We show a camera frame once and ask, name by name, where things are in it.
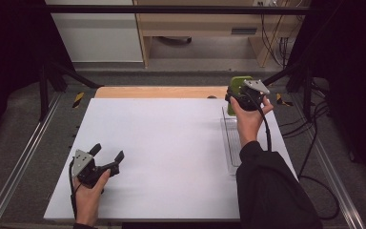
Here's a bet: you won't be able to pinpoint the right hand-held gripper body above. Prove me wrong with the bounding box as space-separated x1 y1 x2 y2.
224 78 272 113

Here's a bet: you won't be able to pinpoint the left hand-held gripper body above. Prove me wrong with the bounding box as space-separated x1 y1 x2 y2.
71 149 121 189

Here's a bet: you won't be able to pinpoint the green smartphone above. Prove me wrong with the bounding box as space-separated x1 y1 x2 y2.
226 75 254 117

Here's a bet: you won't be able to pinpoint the clear plastic packaging tray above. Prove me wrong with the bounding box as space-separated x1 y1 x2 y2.
219 105 246 177

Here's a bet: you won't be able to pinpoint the person's right hand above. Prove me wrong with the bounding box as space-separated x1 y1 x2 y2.
229 95 275 149

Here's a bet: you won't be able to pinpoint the person's left hand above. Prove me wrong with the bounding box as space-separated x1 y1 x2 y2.
72 169 112 227

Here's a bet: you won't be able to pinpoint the yellow clamp right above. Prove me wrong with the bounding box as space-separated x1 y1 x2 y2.
274 93 294 108

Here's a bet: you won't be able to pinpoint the white board sheet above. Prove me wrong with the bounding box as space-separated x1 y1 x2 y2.
43 97 299 221

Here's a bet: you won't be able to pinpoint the black metal stand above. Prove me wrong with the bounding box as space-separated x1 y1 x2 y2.
38 60 104 122
260 61 315 122

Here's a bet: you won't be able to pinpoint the light wooden desk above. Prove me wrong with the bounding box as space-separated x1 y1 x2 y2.
132 0 310 69

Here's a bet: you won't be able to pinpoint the black curtain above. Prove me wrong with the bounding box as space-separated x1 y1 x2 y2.
287 0 366 189
0 0 77 154

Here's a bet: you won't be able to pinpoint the white cabinet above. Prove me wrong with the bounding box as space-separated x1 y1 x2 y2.
45 0 144 64

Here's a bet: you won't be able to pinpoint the right hand-held gripper cable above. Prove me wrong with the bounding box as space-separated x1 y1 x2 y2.
247 91 341 221

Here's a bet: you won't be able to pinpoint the hanging cables by desk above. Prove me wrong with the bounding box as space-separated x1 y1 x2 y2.
258 1 303 69

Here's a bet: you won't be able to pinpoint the bundle of black floor cables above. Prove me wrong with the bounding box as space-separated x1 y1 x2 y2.
280 79 332 179

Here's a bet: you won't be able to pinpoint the aluminium rail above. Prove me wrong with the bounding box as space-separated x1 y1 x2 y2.
290 94 366 229
0 93 63 229

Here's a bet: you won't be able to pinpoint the black horizontal frame bar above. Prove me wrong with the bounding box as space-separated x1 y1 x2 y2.
44 5 313 15

